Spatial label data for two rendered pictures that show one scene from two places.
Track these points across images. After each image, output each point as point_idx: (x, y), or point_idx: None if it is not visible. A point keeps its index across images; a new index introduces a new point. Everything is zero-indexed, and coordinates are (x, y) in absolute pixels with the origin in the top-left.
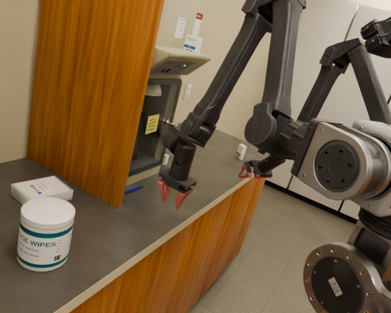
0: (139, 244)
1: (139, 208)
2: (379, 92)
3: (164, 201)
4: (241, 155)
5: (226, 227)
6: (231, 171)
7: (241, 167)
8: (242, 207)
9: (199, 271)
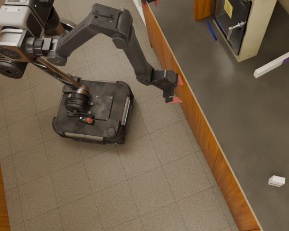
0: (158, 17)
1: (190, 29)
2: (69, 32)
3: (155, 5)
4: (269, 179)
5: (224, 170)
6: (237, 139)
7: (246, 161)
8: (242, 204)
9: (204, 141)
